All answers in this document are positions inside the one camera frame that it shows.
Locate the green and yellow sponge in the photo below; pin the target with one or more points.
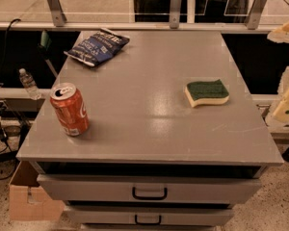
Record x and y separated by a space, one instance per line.
206 93

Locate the blue chip bag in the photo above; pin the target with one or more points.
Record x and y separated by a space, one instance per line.
98 48

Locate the grey drawer cabinet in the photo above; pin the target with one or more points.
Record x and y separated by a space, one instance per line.
142 124

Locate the lower grey drawer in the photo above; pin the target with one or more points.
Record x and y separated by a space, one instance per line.
148 215

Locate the grey drawer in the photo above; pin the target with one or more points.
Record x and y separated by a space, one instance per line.
149 189
148 215

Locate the red soda can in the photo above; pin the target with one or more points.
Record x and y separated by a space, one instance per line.
70 109

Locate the upper grey drawer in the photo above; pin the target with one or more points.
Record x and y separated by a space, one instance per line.
149 189

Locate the clear plastic water bottle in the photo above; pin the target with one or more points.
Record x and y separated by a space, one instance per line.
29 84

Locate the brown cardboard box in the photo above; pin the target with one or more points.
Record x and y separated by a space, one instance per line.
28 200

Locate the right metal bracket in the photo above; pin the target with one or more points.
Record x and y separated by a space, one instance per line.
256 10

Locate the metal bracket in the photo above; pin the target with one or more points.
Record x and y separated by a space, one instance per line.
57 13
174 16
256 10

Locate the middle metal bracket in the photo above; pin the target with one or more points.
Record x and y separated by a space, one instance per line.
174 16

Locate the left metal bracket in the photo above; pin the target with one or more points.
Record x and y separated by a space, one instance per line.
57 13

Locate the green handled tool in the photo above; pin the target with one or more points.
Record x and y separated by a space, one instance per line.
43 48

